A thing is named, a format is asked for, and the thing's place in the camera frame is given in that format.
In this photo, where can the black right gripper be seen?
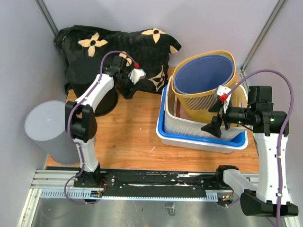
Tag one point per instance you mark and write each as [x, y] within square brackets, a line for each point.
[213, 126]

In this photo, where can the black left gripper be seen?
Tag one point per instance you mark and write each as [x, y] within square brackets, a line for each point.
[127, 90]

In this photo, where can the yellow slatted basket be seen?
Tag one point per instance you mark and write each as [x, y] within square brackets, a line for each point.
[197, 105]

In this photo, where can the black large bucket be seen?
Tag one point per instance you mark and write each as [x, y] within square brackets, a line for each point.
[81, 73]

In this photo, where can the blue bucket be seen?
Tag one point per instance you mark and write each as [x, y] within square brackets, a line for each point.
[203, 74]

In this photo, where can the grey bucket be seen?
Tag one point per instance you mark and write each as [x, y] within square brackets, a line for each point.
[45, 125]

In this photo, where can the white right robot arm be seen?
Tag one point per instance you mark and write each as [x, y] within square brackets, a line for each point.
[270, 198]

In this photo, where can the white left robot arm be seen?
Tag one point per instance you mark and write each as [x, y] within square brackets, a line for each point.
[80, 120]

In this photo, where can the blue rimmed white tub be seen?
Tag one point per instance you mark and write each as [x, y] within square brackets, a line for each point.
[238, 143]

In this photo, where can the pink small tray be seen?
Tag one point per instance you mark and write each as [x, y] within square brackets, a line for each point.
[179, 111]

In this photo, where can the beige perforated basket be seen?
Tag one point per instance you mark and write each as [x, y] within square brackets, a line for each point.
[184, 127]

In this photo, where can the black floral pillow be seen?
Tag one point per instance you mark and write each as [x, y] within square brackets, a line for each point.
[149, 49]

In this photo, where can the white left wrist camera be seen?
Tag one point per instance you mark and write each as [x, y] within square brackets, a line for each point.
[136, 74]

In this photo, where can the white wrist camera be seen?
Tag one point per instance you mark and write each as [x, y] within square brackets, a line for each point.
[136, 74]
[223, 96]

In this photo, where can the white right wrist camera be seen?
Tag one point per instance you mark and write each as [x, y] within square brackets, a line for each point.
[223, 96]

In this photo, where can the black mounting rail plate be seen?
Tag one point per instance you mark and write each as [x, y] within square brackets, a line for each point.
[151, 183]

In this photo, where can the aluminium frame rail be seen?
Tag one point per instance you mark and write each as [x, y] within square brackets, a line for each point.
[47, 16]
[263, 33]

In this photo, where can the right aluminium frame rail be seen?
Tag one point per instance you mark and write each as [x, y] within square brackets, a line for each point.
[263, 33]

